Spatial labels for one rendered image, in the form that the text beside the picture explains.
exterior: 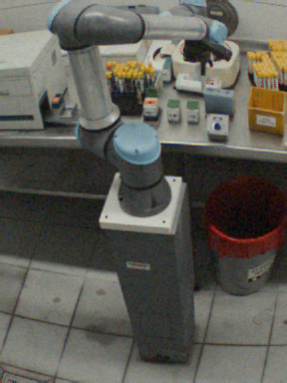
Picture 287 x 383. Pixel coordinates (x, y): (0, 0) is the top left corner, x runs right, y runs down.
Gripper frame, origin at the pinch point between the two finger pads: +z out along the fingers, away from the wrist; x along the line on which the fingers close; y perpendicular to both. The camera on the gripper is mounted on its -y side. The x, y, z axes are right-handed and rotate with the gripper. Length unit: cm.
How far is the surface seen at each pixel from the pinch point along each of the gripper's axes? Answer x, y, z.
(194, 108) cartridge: 6.6, 4.3, 8.8
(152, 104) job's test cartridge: 8.7, 17.9, 7.5
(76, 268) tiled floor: 14, 63, 103
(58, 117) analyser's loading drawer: 15, 51, 11
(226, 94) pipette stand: 0.8, -5.9, 5.2
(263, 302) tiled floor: 17, -27, 103
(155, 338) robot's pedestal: 55, 10, 80
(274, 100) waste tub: -6.4, -22.6, 9.5
